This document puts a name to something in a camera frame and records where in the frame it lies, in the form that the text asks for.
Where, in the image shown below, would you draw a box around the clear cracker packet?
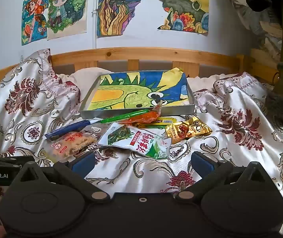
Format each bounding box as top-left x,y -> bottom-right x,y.
81,124 -> 112,145

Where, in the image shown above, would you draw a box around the colourful drawing sheet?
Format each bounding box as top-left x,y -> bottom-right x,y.
87,67 -> 188,111

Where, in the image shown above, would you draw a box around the metal tray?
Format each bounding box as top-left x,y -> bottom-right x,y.
79,70 -> 196,120

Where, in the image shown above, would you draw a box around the purple seaweed wall drawing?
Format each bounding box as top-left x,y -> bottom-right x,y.
96,0 -> 155,38

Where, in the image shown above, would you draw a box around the floral satin quilt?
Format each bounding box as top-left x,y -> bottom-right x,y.
0,48 -> 283,238

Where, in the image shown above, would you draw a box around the green sausage stick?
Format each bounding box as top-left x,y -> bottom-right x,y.
99,109 -> 150,124

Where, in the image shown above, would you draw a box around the gold meat snack packet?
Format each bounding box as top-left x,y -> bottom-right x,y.
165,116 -> 213,144

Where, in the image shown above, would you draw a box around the yellow snack packet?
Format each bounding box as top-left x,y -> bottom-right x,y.
134,116 -> 179,129

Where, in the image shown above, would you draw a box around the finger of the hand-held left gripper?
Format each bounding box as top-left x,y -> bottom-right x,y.
0,153 -> 35,167

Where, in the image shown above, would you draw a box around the blue snack packet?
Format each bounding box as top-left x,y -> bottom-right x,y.
44,118 -> 102,140

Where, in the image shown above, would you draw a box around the green vegetable snack packet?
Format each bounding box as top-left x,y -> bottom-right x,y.
97,122 -> 172,159

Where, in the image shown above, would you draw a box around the orange snack packet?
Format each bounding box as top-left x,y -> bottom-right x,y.
118,100 -> 163,126

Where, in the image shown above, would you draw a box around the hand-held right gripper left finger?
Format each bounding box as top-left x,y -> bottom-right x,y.
9,151 -> 111,202

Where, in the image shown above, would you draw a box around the red-print rice cracker packet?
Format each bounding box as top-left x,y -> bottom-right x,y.
44,130 -> 98,164

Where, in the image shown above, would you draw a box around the orange-haired figure wall drawing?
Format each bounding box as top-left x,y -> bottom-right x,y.
21,0 -> 52,46

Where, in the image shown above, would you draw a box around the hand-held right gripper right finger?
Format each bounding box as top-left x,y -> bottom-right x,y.
175,151 -> 275,202

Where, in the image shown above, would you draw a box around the white wall pipe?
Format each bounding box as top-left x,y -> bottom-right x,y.
92,0 -> 100,49

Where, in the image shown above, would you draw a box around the blond figure wall drawing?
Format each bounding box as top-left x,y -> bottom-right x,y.
46,0 -> 89,41

